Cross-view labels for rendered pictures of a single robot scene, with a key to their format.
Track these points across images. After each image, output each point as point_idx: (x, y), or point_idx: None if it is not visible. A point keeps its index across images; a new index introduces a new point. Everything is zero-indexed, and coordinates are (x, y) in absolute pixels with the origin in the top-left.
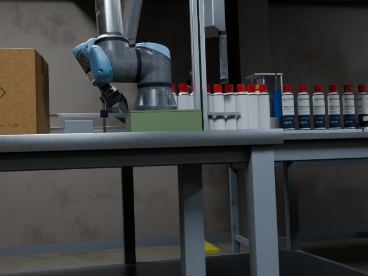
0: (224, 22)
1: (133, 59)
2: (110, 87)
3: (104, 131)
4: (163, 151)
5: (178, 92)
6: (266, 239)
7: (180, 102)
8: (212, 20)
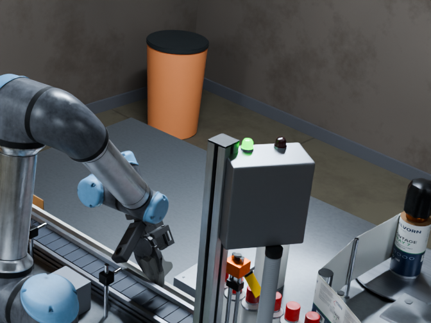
0: (302, 222)
1: (1, 310)
2: (125, 242)
3: (104, 299)
4: None
5: (406, 192)
6: None
7: (222, 304)
8: (224, 240)
